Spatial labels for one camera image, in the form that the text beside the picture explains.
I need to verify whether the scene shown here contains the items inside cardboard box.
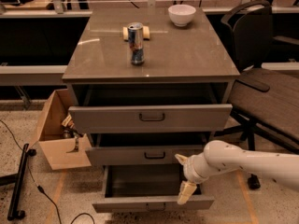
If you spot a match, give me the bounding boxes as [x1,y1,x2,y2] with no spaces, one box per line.
[61,114,82,153]

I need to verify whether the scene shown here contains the blue silver drink can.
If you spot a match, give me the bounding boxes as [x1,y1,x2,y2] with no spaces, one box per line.
[127,22,144,65]

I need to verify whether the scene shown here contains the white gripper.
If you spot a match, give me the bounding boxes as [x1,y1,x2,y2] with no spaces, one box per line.
[175,154,208,204]

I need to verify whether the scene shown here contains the white bowl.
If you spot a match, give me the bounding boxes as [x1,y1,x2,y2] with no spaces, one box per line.
[168,5,196,27]

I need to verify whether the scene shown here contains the black wheeled stand leg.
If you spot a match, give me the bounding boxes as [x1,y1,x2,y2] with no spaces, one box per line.
[0,144,36,221]

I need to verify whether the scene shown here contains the grey drawer cabinet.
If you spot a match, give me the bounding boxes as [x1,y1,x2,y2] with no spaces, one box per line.
[61,7,240,214]

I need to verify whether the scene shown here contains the open cardboard box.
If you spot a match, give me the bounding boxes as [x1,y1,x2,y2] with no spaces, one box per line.
[36,89,91,170]

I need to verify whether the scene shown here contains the grey top drawer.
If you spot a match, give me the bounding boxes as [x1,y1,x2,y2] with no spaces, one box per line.
[69,84,232,133]

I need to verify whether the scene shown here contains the black floor cable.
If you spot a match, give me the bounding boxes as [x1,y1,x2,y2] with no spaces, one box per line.
[0,119,96,224]

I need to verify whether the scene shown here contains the yellow sponge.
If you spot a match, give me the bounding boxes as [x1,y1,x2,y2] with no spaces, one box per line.
[122,26,150,41]

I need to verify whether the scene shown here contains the black office chair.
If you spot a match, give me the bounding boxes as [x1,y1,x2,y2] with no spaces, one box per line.
[216,0,299,189]

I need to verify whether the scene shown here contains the grey drawer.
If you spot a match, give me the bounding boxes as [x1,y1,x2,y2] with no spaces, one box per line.
[93,164,214,213]
[86,132,211,166]
[69,84,232,133]

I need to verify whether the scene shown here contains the grey bottom drawer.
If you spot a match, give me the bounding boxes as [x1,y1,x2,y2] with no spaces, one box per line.
[93,164,214,213]

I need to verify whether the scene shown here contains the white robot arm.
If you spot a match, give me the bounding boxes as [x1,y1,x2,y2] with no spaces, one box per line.
[175,140,299,204]

